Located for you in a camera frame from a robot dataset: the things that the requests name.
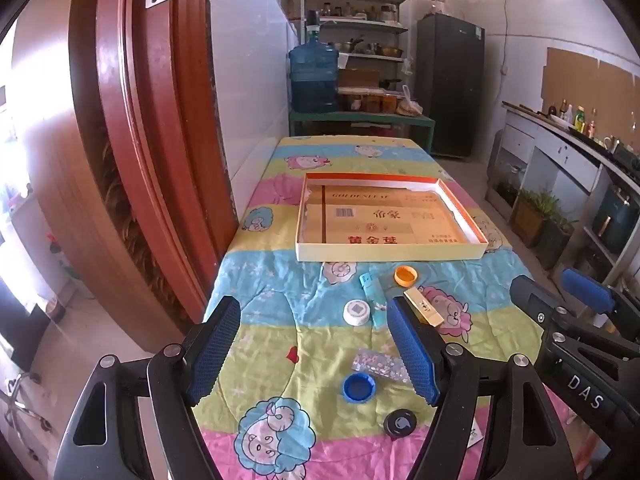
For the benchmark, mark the dark grey refrigerator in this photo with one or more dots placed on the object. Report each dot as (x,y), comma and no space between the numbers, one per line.
(450,90)

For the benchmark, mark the jar with brown lid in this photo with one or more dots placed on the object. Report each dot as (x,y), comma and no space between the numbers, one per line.
(438,5)

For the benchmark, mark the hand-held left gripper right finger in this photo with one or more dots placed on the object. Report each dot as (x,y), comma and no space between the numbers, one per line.
(412,355)

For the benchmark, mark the dark teal container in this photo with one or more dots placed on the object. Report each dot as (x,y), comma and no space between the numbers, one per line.
(617,217)

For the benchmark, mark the small white printed box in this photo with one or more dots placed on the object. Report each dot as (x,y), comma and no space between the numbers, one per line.
(474,435)

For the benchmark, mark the chrome chair base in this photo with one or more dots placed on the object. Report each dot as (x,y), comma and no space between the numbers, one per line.
(22,405)

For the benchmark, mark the blue bottle cap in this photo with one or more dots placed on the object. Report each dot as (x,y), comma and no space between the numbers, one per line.
(359,388)

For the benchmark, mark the brown cardboard box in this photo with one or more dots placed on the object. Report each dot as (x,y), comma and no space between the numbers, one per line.
(359,78)

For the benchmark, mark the wooden planter with grass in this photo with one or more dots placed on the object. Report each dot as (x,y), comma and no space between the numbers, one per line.
(530,220)

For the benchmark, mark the teal printed tube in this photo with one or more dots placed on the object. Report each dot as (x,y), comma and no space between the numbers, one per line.
(374,302)

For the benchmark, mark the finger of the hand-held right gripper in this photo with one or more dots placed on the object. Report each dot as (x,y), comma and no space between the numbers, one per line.
(585,292)
(532,300)

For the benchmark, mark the green low table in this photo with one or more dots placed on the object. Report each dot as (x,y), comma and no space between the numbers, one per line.
(360,117)

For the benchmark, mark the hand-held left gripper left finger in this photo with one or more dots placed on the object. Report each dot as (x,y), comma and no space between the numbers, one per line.
(215,350)

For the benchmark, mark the black bottle cap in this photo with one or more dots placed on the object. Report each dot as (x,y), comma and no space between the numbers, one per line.
(400,424)

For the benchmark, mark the cardboard sheet on wall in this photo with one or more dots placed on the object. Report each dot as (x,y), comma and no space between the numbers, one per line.
(590,90)

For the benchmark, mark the white plastic bag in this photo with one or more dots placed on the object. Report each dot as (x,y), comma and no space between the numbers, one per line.
(410,105)

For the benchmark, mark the shallow cardboard box tray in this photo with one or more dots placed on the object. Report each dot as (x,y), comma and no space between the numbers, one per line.
(380,225)

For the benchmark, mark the glittery silver packet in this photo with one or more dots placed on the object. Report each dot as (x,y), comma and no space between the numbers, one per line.
(377,364)

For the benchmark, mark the blue water jug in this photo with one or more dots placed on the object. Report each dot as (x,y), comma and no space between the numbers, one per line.
(312,75)

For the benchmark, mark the small gold box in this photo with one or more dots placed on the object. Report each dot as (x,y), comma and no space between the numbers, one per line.
(425,307)

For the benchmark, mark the grey kitchen counter cabinet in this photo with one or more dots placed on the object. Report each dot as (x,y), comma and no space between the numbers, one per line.
(550,155)

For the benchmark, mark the grey metal shelf rack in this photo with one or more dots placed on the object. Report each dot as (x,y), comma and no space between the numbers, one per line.
(357,22)

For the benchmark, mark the brown wooden door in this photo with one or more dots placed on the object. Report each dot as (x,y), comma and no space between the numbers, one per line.
(150,160)

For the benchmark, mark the yellow green bottle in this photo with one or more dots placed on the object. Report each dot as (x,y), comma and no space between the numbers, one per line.
(579,119)

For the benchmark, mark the white bottle cap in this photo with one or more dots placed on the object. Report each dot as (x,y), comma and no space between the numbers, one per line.
(357,312)

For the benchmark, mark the cartoon sheep printed blanket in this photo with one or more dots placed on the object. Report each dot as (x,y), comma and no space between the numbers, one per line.
(310,340)

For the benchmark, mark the orange bottle cap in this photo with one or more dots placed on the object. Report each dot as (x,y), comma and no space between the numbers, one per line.
(405,276)

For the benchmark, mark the dark planter with grass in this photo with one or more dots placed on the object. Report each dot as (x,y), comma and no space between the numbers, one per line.
(555,245)

